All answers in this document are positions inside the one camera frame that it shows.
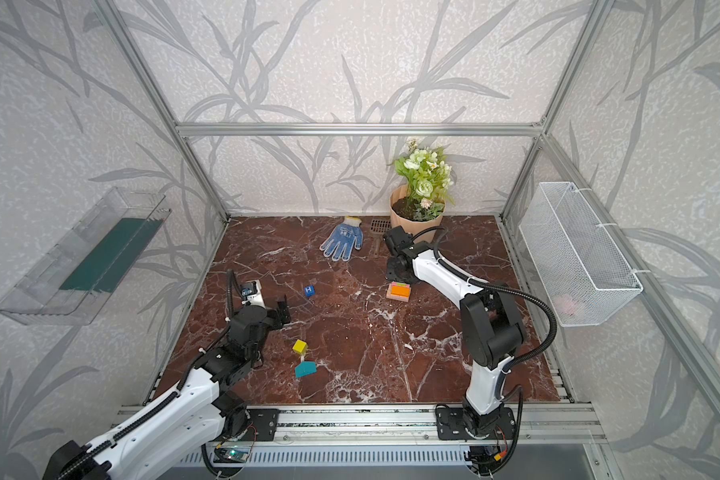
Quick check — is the yellow cube block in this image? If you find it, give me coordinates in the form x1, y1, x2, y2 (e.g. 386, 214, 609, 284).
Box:
292, 340, 308, 356

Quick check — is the teal block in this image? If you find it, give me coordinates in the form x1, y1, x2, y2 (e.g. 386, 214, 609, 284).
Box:
294, 361, 317, 378

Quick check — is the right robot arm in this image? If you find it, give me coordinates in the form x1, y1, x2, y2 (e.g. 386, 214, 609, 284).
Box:
383, 226, 558, 440

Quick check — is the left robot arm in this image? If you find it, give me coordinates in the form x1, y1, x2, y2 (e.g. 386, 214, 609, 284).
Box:
43, 271, 291, 479

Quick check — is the brown slotted plastic scoop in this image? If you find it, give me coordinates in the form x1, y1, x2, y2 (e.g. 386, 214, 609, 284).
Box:
370, 218, 391, 237

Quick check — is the flower pot with plant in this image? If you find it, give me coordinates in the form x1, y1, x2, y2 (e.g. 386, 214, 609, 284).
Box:
389, 140, 454, 241

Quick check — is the blue dotted work glove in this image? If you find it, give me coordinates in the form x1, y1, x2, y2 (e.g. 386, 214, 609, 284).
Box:
320, 216, 364, 261

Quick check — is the green circuit board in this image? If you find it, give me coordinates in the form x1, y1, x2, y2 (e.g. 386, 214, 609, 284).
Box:
213, 446, 250, 464

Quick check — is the pink object in basket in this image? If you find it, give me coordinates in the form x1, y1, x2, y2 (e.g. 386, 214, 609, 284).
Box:
553, 294, 584, 317

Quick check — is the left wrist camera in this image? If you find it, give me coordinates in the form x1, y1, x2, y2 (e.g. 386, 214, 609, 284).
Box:
239, 280, 266, 308

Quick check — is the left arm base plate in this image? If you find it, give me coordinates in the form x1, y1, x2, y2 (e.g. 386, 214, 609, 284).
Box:
240, 408, 280, 442

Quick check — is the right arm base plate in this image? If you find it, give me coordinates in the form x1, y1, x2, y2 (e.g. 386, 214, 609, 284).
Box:
434, 403, 518, 441

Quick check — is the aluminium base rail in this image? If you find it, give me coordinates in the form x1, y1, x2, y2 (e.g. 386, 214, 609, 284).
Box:
98, 403, 607, 448

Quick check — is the white wire mesh basket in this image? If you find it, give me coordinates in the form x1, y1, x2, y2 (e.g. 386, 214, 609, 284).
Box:
519, 182, 643, 327

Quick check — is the clear plastic wall shelf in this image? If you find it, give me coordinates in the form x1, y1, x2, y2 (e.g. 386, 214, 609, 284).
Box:
0, 187, 171, 326

